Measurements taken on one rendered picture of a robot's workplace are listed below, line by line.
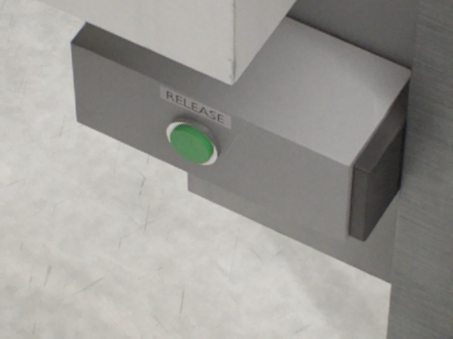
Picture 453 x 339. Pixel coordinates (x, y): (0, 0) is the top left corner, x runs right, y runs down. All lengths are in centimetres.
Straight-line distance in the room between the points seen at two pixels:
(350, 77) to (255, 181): 9
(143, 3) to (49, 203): 164
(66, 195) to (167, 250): 15
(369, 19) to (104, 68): 17
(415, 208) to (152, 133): 17
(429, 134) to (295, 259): 140
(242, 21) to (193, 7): 3
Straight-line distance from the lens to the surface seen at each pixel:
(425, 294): 159
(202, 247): 286
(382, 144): 146
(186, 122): 149
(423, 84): 143
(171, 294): 283
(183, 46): 129
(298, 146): 145
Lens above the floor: 233
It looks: 52 degrees down
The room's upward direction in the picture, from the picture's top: straight up
